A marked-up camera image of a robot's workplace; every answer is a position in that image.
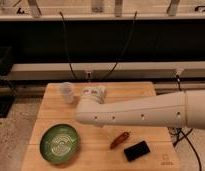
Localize green ceramic bowl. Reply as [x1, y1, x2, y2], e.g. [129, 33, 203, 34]
[39, 124, 79, 164]

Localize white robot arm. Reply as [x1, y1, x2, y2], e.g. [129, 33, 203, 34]
[75, 87, 205, 130]

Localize clear plastic cup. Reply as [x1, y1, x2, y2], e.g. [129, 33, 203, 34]
[58, 82, 74, 103]

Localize red-brown sausage toy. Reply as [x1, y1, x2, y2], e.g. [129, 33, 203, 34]
[110, 132, 130, 149]

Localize black rectangular phone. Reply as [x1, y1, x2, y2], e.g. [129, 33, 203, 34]
[124, 141, 150, 162]

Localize white wall power outlet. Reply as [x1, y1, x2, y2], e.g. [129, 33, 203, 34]
[85, 70, 93, 81]

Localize right black hanging cable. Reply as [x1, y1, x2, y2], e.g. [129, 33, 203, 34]
[100, 10, 138, 82]

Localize black hanging cable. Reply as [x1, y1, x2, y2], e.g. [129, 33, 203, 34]
[100, 10, 138, 82]
[58, 11, 78, 81]

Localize left black hanging cable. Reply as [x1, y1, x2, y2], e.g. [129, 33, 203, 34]
[58, 11, 78, 81]

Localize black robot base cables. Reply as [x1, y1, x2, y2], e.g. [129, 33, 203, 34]
[167, 126, 204, 171]

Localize white wall rail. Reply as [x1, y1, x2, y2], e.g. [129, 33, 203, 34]
[6, 61, 205, 81]

